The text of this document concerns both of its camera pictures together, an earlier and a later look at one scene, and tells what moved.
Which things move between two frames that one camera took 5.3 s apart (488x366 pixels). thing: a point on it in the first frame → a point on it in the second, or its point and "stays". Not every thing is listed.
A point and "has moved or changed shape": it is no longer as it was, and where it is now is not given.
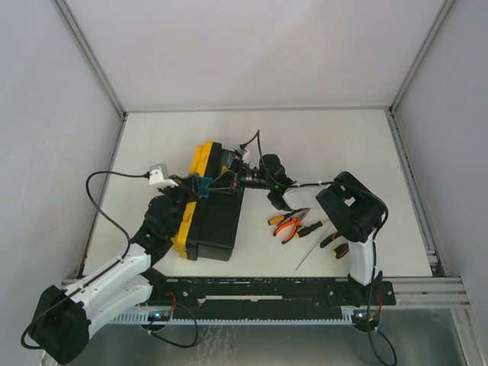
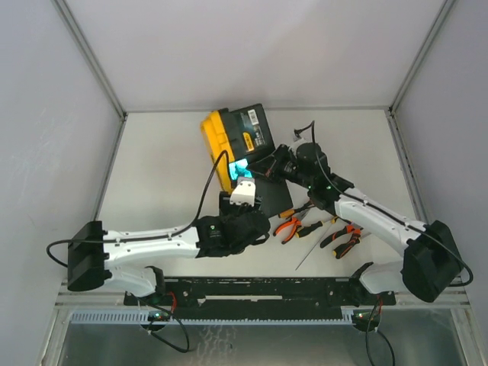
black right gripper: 234,181 → 275,162
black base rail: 263,293 stays
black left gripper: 192,185 → 232,208
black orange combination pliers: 341,251 stays
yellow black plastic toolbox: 209,224 has moved or changed shape
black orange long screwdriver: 304,229 stays
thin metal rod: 313,247 stays
